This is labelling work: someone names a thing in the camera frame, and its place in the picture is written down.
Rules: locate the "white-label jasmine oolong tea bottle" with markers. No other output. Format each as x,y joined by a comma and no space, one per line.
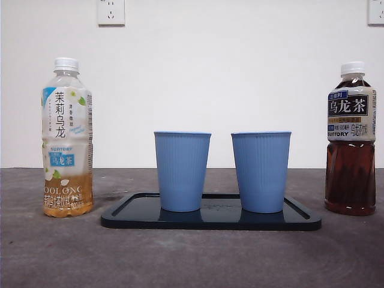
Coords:
67,135

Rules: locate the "dark oolong tea bottle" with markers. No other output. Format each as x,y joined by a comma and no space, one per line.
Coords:
349,168

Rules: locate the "blue ribbed plastic cup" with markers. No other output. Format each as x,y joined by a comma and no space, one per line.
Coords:
181,171
261,171

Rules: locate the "dark rectangular tray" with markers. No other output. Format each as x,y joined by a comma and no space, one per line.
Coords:
210,219

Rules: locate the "white wall socket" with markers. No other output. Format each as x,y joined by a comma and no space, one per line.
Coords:
110,13
376,13

